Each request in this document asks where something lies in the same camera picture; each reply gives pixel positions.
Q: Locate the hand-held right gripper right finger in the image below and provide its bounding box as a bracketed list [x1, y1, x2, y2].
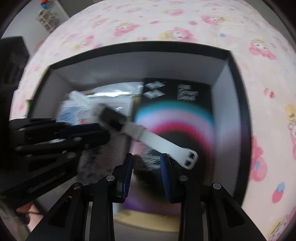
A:
[160, 153, 266, 241]

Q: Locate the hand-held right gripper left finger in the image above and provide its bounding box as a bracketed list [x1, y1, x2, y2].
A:
[25, 153, 134, 241]

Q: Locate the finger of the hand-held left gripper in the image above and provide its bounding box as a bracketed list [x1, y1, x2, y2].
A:
[15, 132, 111, 161]
[9, 118, 105, 140]

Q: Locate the cartoon comic book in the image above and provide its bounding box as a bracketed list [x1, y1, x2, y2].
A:
[55, 86, 144, 127]

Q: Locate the white smartwatch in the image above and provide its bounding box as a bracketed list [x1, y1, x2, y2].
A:
[67, 90, 199, 171]

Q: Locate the black rainbow print box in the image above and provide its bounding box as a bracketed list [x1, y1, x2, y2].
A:
[129, 77, 216, 186]

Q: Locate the black cardboard box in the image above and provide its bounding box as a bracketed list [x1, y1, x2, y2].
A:
[26, 40, 252, 209]

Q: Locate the yellow flat package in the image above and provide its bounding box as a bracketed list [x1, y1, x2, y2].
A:
[113, 206, 183, 232]

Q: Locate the white shelf rack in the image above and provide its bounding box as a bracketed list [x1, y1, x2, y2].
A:
[37, 9, 63, 33]

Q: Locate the pink printed blanket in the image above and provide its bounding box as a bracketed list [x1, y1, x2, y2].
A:
[10, 0, 296, 241]

